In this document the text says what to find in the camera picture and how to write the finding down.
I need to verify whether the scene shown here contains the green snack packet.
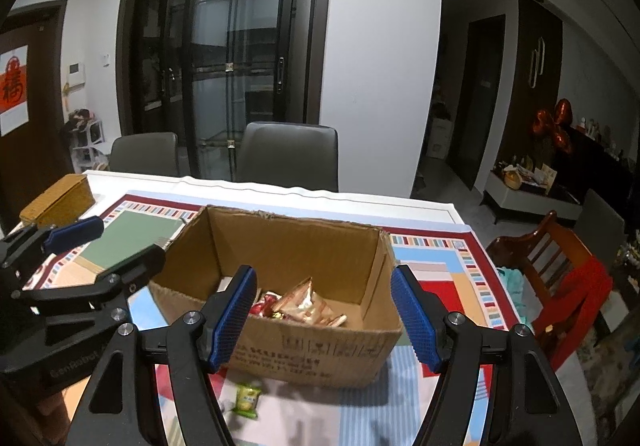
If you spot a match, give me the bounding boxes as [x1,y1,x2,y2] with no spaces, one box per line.
[233,382,262,420]

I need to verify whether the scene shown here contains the magenta hawthorn snack bag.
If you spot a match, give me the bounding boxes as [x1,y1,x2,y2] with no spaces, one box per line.
[250,291,281,318]

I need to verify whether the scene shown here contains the gold foil snack packet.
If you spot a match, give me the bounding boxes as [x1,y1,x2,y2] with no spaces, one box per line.
[272,277,347,328]

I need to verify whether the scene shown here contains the woven wicker box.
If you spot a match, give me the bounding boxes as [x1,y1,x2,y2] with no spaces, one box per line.
[20,174,96,228]

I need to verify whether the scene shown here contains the teal cloth on chair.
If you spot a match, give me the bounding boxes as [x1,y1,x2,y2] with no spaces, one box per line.
[497,266,530,326]

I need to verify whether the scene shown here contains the red wooden chair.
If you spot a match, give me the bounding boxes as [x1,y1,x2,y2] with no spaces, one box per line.
[487,211,613,370]

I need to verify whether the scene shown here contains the white shoe rack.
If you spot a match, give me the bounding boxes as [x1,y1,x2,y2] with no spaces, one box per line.
[63,108,110,173]

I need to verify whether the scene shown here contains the red fu door poster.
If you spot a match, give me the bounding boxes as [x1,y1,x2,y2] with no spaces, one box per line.
[0,45,29,136]

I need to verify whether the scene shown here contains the grey chair left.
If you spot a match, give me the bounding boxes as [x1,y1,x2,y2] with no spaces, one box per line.
[108,132,179,176]

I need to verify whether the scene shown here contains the grey chair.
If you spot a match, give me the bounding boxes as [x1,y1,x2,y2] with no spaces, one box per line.
[108,132,179,176]
[235,121,338,192]

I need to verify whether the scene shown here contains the colourful patterned tablecloth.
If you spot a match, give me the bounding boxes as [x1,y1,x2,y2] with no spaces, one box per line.
[30,195,518,445]

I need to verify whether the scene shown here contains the white intercom panel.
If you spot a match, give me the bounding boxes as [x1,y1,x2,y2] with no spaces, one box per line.
[67,62,86,88]

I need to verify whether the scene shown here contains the brown cardboard box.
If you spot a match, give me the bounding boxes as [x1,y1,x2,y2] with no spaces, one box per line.
[150,206,401,388]

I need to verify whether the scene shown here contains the grey chair right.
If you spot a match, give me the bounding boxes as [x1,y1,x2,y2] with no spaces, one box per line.
[235,121,338,192]

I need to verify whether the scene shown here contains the white low cabinet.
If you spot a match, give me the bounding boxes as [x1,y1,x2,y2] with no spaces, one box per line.
[480,168,582,223]

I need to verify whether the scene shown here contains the black glass sliding door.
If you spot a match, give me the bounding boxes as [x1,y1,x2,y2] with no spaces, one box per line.
[116,0,328,180]

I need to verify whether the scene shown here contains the red foil balloons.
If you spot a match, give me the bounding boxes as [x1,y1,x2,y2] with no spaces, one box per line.
[532,98,573,154]

